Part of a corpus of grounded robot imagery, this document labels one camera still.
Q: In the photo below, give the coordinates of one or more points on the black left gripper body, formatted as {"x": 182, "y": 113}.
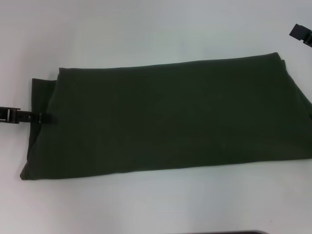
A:
{"x": 9, "y": 114}

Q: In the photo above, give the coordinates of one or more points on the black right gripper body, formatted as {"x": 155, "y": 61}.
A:
{"x": 308, "y": 41}

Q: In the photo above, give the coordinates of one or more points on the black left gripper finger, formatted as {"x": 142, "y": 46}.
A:
{"x": 39, "y": 117}

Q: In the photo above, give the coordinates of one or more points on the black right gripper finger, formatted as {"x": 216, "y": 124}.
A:
{"x": 298, "y": 33}

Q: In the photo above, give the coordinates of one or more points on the dark green FREE T-shirt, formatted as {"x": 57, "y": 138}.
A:
{"x": 161, "y": 117}

